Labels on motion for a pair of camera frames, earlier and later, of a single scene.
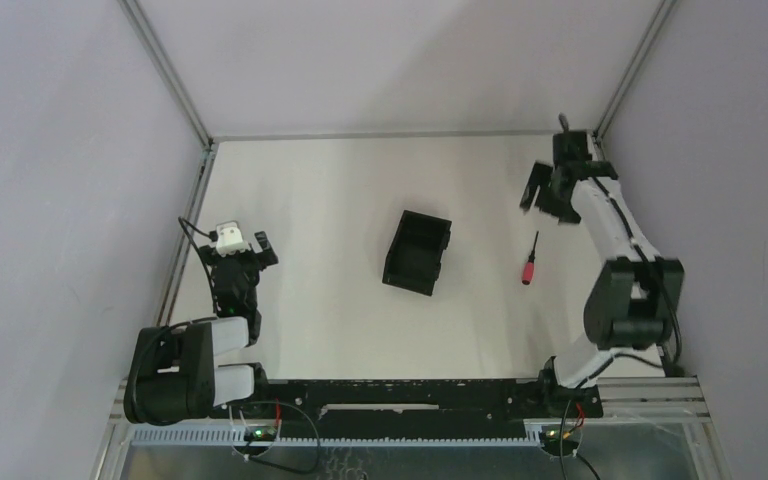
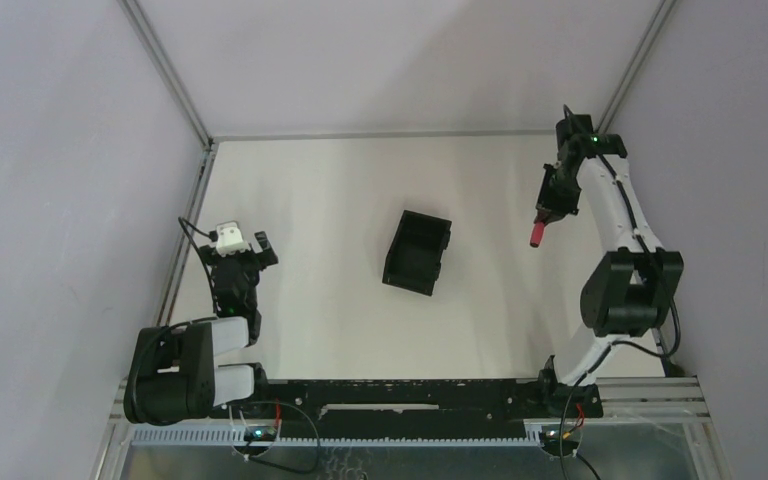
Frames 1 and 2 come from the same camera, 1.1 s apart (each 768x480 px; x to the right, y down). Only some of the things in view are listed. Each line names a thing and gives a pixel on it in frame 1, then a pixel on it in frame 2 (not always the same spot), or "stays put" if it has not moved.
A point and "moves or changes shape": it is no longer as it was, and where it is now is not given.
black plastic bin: x=416 y=253 stays put
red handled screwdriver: x=529 y=268 moves or changes shape
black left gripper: x=245 y=258 stays put
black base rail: x=416 y=408 stays put
